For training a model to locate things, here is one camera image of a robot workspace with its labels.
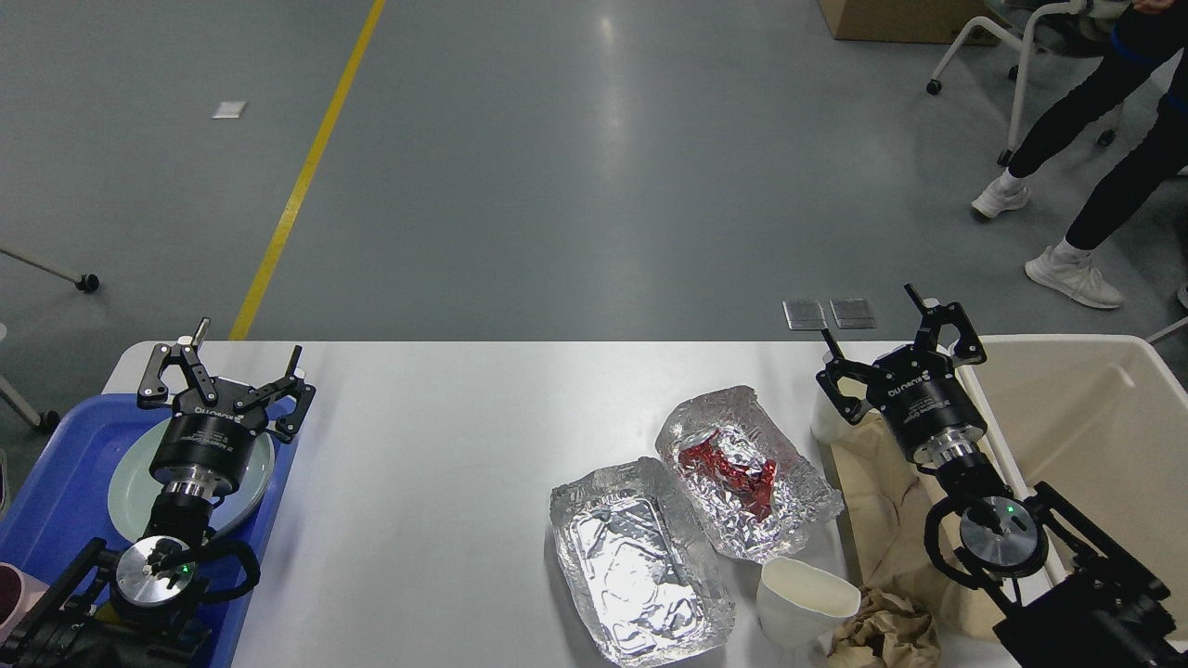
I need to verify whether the empty foil tray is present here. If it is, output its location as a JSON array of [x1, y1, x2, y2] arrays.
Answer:
[[549, 456, 735, 667]]

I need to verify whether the white office chair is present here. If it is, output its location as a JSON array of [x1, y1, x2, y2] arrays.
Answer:
[[925, 1, 1131, 168]]

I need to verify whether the green plate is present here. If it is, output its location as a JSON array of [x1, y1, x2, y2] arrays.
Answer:
[[108, 421, 274, 541]]

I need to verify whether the beige plastic bin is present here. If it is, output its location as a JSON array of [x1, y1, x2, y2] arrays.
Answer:
[[956, 335, 1187, 648]]

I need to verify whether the crushed red can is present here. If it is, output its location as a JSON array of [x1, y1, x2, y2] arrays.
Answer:
[[678, 429, 777, 519]]

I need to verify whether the white paper cup near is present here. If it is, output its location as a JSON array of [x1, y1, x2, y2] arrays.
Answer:
[[756, 557, 862, 649]]

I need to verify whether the person in black pants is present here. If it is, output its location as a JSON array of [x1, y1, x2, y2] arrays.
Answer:
[[971, 1, 1187, 310]]

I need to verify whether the white paper cup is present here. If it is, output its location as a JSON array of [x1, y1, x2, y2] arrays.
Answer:
[[756, 557, 862, 649], [810, 385, 857, 447]]

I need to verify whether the right floor outlet plate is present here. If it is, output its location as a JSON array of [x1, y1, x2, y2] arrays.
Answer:
[[829, 300, 877, 329]]

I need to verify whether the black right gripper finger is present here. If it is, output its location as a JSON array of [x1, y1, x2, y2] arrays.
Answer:
[[904, 283, 988, 374], [816, 327, 883, 427]]

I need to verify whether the left floor outlet plate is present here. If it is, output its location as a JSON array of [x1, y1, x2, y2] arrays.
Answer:
[[783, 300, 828, 330]]

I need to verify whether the crumpled brown paper ball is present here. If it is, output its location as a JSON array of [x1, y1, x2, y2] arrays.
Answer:
[[826, 586, 941, 667]]

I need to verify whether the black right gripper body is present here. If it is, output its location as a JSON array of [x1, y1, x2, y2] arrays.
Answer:
[[866, 345, 986, 465]]

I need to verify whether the brown paper sheet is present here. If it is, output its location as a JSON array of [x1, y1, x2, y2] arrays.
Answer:
[[822, 412, 1004, 642]]

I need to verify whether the pink mug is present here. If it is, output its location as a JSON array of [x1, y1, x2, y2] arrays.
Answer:
[[1, 562, 48, 643]]

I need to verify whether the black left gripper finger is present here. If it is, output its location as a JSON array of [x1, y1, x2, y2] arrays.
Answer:
[[232, 345, 316, 443], [135, 317, 219, 410]]

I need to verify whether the white paper cup far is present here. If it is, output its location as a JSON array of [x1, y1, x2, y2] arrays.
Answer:
[[810, 385, 857, 447]]

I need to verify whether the chair leg with caster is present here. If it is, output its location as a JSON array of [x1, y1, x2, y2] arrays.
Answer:
[[1, 244, 100, 294]]

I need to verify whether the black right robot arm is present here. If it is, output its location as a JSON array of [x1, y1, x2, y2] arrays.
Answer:
[[816, 285, 1184, 667]]

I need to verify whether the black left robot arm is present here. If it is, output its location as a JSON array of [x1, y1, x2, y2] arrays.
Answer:
[[4, 328, 316, 667]]

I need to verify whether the floor outlet plate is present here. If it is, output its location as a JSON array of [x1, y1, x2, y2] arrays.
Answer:
[[829, 300, 877, 329], [783, 300, 828, 330]]

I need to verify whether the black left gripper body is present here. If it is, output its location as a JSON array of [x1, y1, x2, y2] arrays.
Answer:
[[149, 385, 276, 508]]

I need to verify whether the cardboard box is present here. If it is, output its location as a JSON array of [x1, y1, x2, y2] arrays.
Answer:
[[819, 1, 991, 44]]

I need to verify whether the foil tray with red wrapper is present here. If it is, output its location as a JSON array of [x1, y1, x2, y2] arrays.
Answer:
[[656, 385, 843, 565]]

